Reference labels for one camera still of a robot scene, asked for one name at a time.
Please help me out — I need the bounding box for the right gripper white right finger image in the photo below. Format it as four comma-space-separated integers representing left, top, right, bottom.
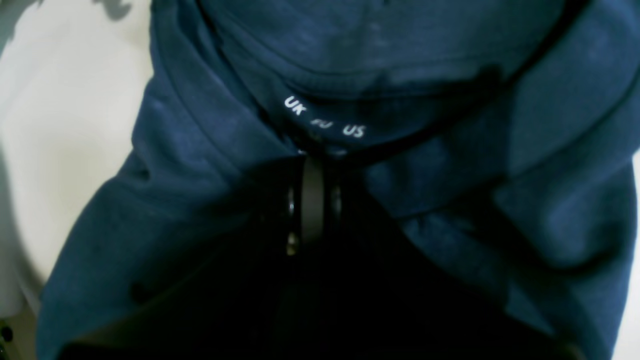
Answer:
325, 170, 360, 251

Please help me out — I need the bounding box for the right gripper white left finger image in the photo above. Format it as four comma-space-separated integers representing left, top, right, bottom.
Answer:
270, 156, 326, 261

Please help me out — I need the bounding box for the dark blue T-shirt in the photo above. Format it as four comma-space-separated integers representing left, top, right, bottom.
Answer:
36, 0, 639, 360

